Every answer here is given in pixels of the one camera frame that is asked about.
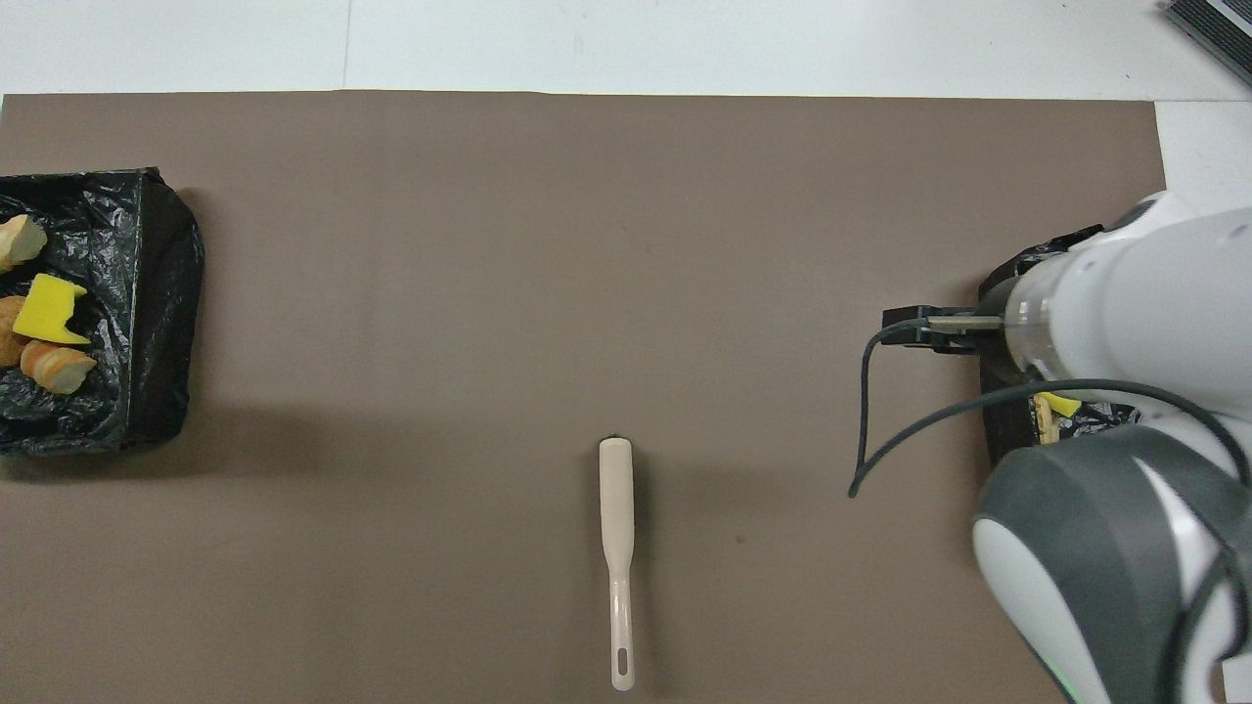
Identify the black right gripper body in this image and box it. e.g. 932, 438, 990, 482
882, 306, 1006, 355

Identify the beige hand brush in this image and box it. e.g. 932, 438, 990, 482
599, 437, 637, 692

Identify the cream sponge scrap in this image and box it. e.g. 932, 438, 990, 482
20, 339, 98, 395

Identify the notched yellow sponge chunk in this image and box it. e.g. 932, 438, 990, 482
12, 273, 92, 346

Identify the pale greenish sponge scrap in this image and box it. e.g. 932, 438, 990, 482
0, 214, 49, 274

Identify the brown oval sponge scrap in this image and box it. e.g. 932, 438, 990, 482
0, 295, 28, 369

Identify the black bag lined bin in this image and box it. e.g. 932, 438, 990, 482
0, 167, 206, 457
978, 224, 1143, 468

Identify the dark grey ribbed device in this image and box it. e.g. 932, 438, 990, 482
1162, 0, 1252, 87

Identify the brown paper table mat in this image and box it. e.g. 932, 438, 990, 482
0, 91, 1170, 704

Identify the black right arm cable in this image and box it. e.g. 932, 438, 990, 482
847, 318, 1252, 704

